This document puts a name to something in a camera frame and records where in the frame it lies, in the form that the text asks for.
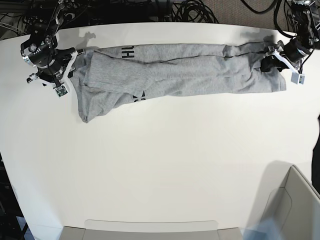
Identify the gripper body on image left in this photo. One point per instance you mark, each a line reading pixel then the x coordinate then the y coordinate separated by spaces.
pixel 54 63

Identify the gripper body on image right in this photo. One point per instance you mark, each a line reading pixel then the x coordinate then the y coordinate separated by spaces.
pixel 293 51

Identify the grey T-shirt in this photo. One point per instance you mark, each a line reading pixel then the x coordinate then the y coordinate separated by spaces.
pixel 106 78

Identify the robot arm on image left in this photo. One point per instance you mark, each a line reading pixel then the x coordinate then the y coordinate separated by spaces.
pixel 41 51

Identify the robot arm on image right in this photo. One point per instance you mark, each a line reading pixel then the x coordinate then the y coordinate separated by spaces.
pixel 306 22

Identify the grey bin at right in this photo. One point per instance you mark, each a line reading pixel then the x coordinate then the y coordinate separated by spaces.
pixel 292 211

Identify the grey tray at bottom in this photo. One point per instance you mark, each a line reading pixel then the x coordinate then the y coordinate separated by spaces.
pixel 123 230

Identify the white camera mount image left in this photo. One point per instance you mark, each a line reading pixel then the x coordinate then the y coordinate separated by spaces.
pixel 59 85

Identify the white camera mount image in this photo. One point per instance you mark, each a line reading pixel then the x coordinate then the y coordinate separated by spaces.
pixel 283 62
pixel 59 85

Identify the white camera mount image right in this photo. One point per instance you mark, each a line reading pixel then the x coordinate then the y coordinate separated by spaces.
pixel 283 62

